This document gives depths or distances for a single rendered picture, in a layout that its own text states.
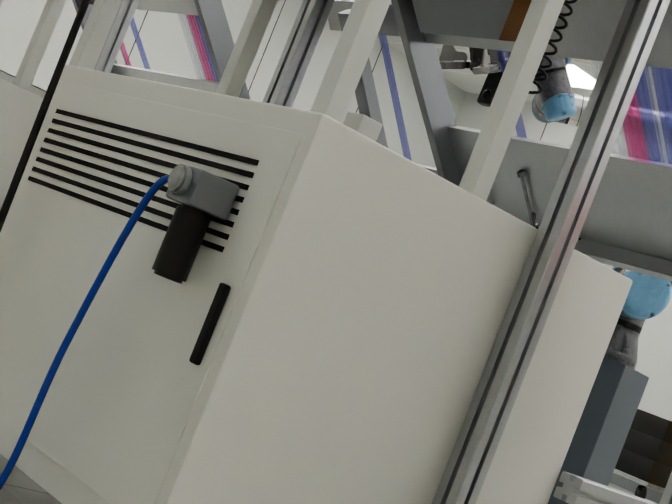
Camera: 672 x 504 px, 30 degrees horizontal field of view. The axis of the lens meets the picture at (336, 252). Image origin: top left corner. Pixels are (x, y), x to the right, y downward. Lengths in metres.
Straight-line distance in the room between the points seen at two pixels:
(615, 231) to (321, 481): 0.93
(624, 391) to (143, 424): 1.65
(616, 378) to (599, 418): 0.10
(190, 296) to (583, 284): 0.60
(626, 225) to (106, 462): 1.10
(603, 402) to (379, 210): 1.48
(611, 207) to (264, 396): 0.98
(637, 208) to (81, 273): 0.99
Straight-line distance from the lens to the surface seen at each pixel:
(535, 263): 1.72
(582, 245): 2.36
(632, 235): 2.29
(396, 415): 1.63
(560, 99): 2.91
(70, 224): 1.83
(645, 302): 2.86
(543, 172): 2.37
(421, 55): 2.45
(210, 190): 1.49
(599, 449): 2.96
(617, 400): 2.96
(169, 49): 10.69
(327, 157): 1.47
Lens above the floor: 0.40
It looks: 3 degrees up
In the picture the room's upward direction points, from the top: 22 degrees clockwise
